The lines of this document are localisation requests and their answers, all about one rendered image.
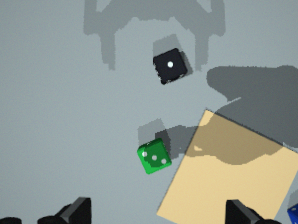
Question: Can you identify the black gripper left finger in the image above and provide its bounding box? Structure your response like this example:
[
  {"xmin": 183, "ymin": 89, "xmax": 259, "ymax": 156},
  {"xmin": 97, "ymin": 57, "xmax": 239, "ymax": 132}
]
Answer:
[{"xmin": 0, "ymin": 197, "xmax": 92, "ymax": 224}]

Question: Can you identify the beige square mat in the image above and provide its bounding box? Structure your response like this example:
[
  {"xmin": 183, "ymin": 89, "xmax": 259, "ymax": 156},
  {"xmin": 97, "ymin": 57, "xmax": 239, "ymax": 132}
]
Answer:
[{"xmin": 157, "ymin": 110, "xmax": 298, "ymax": 224}]

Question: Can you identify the green die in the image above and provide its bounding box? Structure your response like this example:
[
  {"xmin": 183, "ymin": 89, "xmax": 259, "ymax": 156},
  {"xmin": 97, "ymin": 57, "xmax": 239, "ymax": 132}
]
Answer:
[{"xmin": 137, "ymin": 138, "xmax": 172, "ymax": 174}]

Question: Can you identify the black die with white pips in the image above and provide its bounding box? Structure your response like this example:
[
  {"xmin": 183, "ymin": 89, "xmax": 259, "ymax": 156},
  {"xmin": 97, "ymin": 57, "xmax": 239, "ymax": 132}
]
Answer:
[{"xmin": 153, "ymin": 48, "xmax": 188, "ymax": 85}]

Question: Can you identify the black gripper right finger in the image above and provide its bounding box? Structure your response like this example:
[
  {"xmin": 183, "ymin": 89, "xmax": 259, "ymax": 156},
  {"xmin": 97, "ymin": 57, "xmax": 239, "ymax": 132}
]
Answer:
[{"xmin": 225, "ymin": 199, "xmax": 282, "ymax": 224}]

